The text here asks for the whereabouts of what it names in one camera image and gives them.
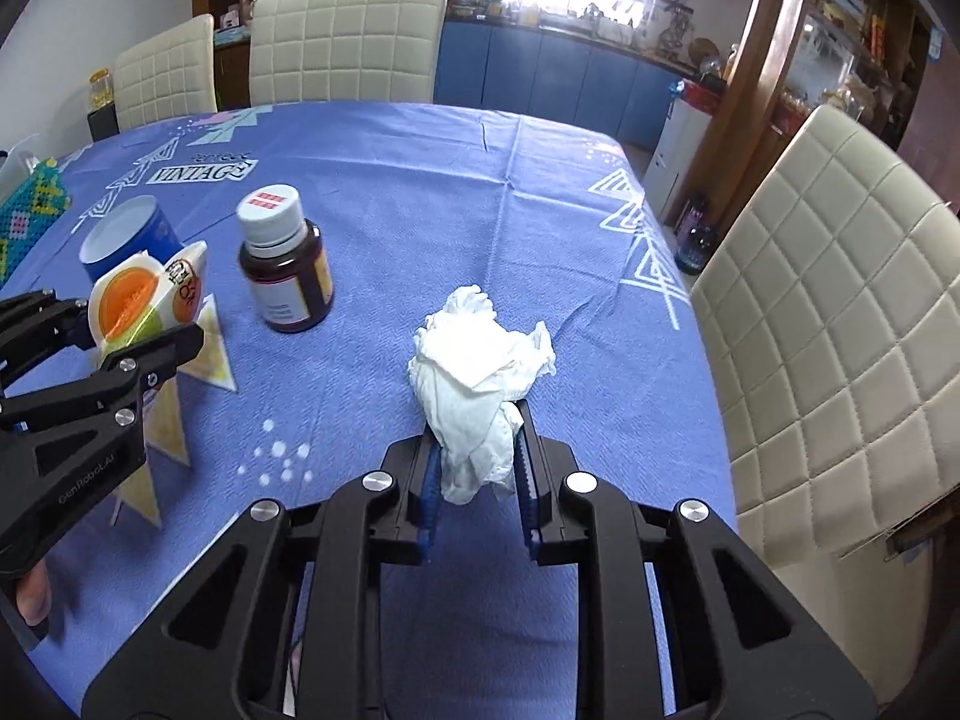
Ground orange white snack pouch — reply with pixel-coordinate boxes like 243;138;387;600
88;241;208;362

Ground white tissue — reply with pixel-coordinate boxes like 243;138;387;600
407;284;556;505

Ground person's left hand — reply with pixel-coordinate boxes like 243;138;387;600
16;559;52;628

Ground beaded colourful tissue box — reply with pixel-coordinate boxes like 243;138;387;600
0;158;71;286

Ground brown medicine bottle white cap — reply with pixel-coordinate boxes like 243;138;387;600
236;184;335;333

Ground cream chair far left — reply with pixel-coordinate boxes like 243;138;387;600
112;13;218;132

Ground cream chair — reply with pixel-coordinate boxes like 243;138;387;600
688;102;960;569
112;13;218;132
249;0;448;106

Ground cream chair right side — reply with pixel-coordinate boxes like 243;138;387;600
688;102;960;569

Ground dark jug by cabinet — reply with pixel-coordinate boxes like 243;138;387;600
674;192;718;275

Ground cream chair far middle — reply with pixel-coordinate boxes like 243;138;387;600
249;0;448;106

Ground blue patterned tablecloth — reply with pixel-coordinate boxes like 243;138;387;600
8;103;734;706

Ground white water dispenser red top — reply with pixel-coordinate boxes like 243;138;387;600
643;80;719;221

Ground blue kitchen cabinets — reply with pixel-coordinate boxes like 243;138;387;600
434;20;683;151

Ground wooden display cabinet right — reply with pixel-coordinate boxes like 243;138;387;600
669;0;939;232

